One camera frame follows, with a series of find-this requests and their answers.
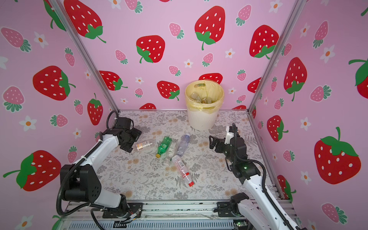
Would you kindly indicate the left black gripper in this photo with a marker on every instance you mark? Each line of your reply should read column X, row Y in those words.
column 136, row 133

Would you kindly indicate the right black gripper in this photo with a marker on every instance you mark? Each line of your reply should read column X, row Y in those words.
column 212, row 143

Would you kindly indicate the clear bottle orange label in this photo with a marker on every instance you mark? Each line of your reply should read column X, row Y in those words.
column 144, row 145

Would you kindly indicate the green bottle yellow cap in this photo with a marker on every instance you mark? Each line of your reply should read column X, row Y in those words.
column 163, row 146

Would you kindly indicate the clear bottle red cap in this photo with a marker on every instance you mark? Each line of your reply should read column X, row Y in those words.
column 183, row 170

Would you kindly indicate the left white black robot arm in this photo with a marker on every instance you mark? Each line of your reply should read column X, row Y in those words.
column 79, row 184

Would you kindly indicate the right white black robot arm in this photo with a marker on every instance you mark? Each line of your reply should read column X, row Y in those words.
column 267, row 214

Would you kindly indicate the white bin with yellow liner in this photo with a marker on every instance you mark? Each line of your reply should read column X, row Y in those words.
column 204, row 99

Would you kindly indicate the clear bluish bottle upright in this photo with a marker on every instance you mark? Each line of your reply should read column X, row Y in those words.
column 183, row 145

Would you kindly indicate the clear bottle white label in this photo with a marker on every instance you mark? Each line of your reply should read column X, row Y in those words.
column 170, row 153

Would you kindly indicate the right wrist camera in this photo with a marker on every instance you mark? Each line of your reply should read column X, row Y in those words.
column 229, row 134

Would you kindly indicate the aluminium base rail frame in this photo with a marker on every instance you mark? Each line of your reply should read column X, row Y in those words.
column 180, row 215

